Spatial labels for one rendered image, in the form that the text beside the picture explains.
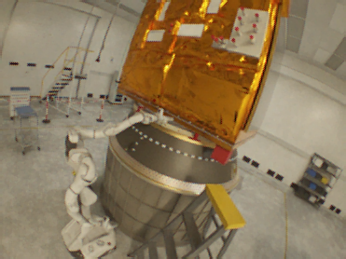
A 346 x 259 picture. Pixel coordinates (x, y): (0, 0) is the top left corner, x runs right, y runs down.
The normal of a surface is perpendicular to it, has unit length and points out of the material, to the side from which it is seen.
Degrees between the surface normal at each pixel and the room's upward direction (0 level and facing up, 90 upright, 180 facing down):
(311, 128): 90
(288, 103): 90
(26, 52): 90
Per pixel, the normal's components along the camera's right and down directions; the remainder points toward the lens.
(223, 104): -0.62, 0.03
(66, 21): 0.74, 0.42
